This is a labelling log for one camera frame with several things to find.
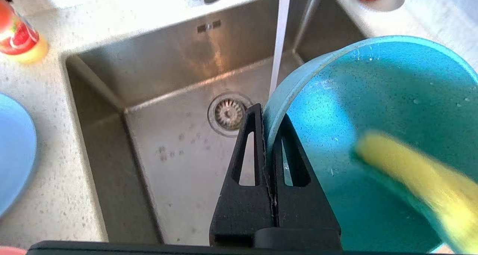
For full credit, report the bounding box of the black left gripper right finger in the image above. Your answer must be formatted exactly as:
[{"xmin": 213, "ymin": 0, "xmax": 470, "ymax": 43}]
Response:
[{"xmin": 256, "ymin": 114, "xmax": 342, "ymax": 250}]

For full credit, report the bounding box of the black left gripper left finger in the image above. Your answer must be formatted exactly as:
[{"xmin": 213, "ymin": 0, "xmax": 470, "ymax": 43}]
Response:
[{"xmin": 209, "ymin": 103, "xmax": 275, "ymax": 247}]

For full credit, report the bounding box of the yellow green sponge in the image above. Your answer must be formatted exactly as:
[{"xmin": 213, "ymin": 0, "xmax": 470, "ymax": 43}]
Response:
[{"xmin": 354, "ymin": 132, "xmax": 478, "ymax": 254}]

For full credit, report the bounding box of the teal bowl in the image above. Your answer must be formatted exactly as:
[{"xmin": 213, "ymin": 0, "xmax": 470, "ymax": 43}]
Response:
[{"xmin": 263, "ymin": 35, "xmax": 478, "ymax": 254}]

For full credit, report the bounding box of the orange dish soap bottle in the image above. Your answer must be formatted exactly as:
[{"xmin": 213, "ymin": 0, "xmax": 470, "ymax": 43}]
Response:
[{"xmin": 0, "ymin": 0, "xmax": 49, "ymax": 64}]

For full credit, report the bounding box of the stainless steel sink basin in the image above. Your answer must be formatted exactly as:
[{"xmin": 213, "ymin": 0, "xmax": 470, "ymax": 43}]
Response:
[{"xmin": 62, "ymin": 0, "xmax": 368, "ymax": 246}]

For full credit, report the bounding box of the round metal drain strainer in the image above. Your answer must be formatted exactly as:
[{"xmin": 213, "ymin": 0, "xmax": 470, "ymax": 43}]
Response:
[{"xmin": 207, "ymin": 92, "xmax": 254, "ymax": 138}]

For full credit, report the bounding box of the running water stream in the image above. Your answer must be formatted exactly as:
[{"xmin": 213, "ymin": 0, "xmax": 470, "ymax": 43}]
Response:
[{"xmin": 269, "ymin": 0, "xmax": 292, "ymax": 97}]

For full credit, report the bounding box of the blue plate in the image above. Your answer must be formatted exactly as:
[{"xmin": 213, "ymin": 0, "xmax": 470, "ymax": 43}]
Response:
[{"xmin": 0, "ymin": 93, "xmax": 38, "ymax": 218}]

